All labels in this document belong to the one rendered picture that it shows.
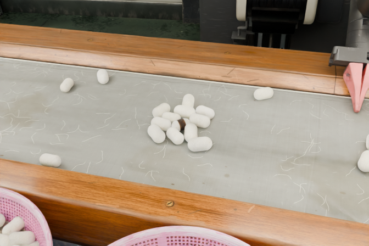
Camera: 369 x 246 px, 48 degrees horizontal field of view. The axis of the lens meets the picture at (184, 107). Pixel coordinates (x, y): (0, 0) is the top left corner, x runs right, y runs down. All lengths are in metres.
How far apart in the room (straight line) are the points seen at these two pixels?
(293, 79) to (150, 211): 0.39
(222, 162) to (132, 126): 0.17
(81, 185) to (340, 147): 0.39
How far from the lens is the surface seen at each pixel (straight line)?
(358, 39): 0.76
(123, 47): 0.89
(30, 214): 0.58
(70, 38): 0.96
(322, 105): 0.76
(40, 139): 0.71
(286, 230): 0.52
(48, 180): 0.60
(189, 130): 0.65
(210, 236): 0.50
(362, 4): 0.75
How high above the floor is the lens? 1.17
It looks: 36 degrees down
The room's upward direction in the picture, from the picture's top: 3 degrees counter-clockwise
